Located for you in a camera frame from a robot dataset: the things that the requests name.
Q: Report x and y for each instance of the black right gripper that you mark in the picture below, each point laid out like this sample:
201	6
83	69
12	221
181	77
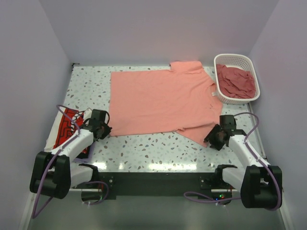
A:
209	137

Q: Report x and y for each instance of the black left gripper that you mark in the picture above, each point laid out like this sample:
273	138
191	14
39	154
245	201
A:
107	131

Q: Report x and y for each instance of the salmon pink t shirt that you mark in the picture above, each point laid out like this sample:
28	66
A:
180	99

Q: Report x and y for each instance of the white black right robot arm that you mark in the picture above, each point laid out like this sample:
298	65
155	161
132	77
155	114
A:
259	183

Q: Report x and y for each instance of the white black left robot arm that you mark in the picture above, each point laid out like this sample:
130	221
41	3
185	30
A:
53	174

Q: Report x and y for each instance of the red white printed folded shirt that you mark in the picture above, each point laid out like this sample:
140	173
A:
67	128

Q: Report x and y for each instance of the lavender folded shirt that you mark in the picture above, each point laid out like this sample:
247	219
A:
85	156

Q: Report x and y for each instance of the dark pink crumpled shirt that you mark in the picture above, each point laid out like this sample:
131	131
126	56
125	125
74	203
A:
235	82

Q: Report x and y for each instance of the white plastic laundry basket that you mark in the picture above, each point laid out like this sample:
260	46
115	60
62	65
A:
236	61

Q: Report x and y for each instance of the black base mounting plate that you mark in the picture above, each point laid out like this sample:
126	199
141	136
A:
165	184

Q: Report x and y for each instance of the aluminium extrusion rail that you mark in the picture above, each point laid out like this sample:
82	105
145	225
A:
27	213

